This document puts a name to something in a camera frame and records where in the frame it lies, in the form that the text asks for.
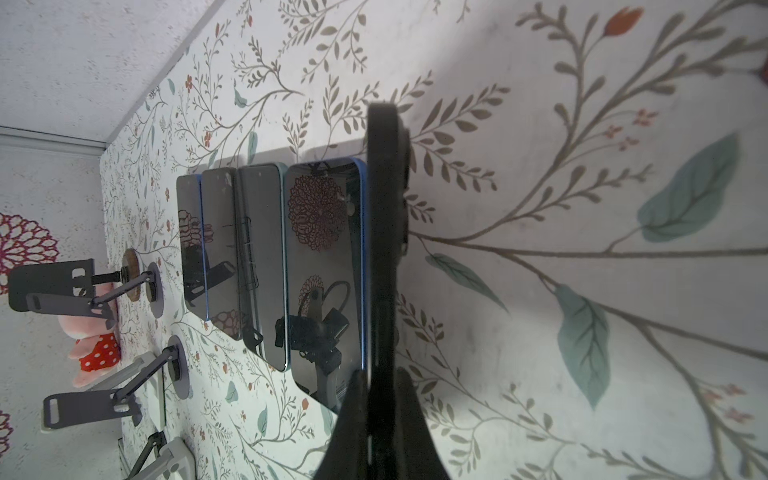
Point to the pink plush with red bow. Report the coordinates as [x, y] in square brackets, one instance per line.
[96, 349]

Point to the purple phone stand middle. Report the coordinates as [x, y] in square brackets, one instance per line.
[63, 410]

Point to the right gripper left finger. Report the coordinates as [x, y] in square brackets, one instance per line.
[347, 454]

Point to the blue-edged black phone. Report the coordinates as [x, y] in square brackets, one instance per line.
[324, 235]

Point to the purple phone stand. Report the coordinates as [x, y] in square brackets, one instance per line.
[98, 306]
[63, 410]

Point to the silver phone stand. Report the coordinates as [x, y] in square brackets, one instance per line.
[122, 377]

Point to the white phone stand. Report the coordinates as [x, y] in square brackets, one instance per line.
[162, 459]

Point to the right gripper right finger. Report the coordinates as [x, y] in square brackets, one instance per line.
[415, 454]

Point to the wood-base round phone stand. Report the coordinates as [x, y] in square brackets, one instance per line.
[70, 278]

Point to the teal-edged black phone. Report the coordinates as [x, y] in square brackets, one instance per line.
[261, 253]

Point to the purple phone stand far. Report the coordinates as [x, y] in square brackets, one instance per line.
[98, 306]

